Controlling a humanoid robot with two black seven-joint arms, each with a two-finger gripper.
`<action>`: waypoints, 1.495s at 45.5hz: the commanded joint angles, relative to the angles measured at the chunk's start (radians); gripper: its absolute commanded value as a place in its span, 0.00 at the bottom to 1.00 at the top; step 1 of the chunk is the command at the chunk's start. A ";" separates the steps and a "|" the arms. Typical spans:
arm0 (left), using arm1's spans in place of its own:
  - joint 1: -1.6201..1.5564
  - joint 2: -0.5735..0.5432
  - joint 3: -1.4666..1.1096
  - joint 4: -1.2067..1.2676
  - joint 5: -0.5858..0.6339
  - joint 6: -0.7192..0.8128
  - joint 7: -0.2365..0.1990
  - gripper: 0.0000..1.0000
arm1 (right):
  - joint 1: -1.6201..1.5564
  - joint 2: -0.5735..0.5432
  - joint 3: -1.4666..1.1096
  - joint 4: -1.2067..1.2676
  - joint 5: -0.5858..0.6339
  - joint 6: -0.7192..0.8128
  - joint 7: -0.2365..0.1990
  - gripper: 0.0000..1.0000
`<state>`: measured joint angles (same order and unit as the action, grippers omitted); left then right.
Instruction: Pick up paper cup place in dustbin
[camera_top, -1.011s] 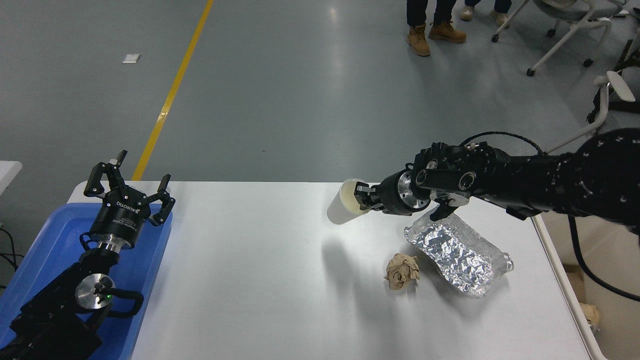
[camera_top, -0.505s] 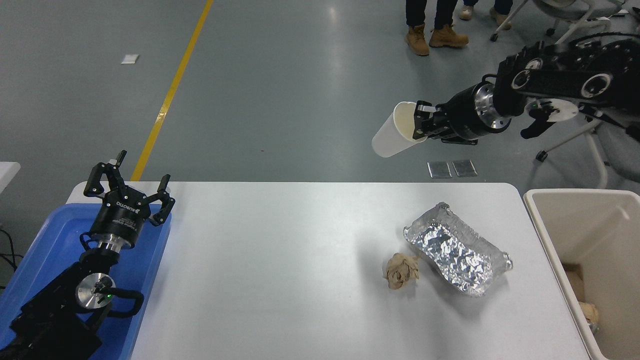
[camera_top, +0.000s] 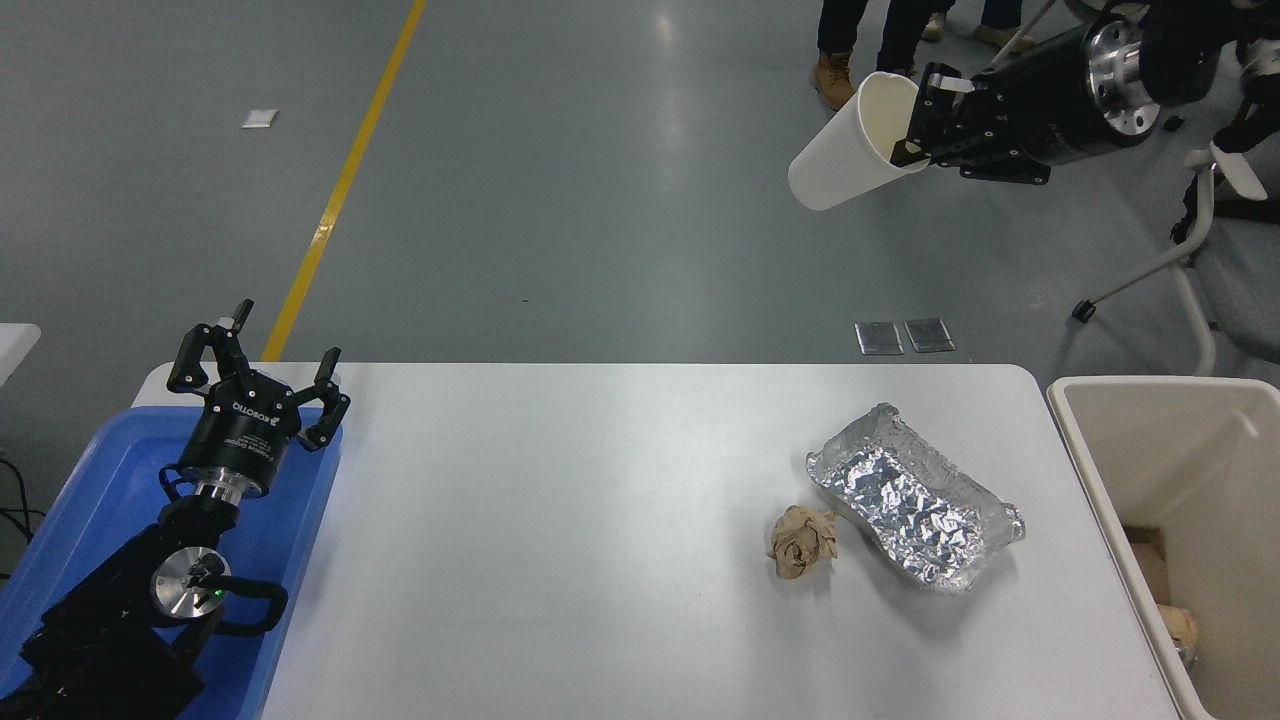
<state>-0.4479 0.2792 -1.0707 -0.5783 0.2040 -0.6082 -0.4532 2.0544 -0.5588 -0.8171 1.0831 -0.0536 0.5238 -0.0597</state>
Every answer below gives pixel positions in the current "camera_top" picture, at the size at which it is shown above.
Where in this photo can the white paper cup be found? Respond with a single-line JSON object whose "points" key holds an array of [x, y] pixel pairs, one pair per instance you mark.
{"points": [[840, 160]]}

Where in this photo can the large pale plastic bin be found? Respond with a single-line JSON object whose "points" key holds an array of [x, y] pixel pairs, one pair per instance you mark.
{"points": [[1150, 440]]}

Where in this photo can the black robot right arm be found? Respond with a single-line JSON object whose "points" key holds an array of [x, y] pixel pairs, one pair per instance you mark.
{"points": [[1180, 50]]}

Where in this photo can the brown cardboard piece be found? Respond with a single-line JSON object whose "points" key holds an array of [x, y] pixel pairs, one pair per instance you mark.
{"points": [[1148, 565]]}

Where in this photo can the silver foil tray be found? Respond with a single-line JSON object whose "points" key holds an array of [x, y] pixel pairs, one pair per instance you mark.
{"points": [[910, 500]]}

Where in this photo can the small white table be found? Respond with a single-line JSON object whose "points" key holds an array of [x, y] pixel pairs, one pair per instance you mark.
{"points": [[15, 345]]}

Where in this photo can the metal floor plate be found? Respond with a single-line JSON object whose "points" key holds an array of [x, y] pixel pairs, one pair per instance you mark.
{"points": [[930, 336], [880, 338]]}

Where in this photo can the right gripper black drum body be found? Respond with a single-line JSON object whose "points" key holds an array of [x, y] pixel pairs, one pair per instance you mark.
{"points": [[1050, 100]]}

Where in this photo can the person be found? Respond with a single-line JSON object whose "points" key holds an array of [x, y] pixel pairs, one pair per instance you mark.
{"points": [[1000, 15], [835, 80]]}

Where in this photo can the grey mesh office chair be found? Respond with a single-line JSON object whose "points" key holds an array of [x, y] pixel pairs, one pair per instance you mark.
{"points": [[1250, 290]]}

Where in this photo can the blue plastic tray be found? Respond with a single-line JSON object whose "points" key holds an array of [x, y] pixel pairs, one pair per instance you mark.
{"points": [[110, 470]]}

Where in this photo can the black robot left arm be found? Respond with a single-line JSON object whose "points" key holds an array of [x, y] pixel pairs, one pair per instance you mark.
{"points": [[110, 620]]}

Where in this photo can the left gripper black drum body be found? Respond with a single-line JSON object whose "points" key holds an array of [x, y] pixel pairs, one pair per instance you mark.
{"points": [[245, 430]]}

